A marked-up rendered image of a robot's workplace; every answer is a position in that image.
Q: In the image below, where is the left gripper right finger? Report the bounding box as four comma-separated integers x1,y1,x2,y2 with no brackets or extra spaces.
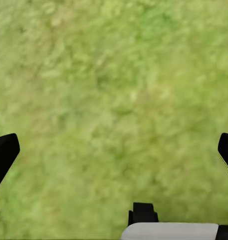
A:
218,133,228,165

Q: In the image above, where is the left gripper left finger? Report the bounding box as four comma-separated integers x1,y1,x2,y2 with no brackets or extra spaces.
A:
0,133,20,184

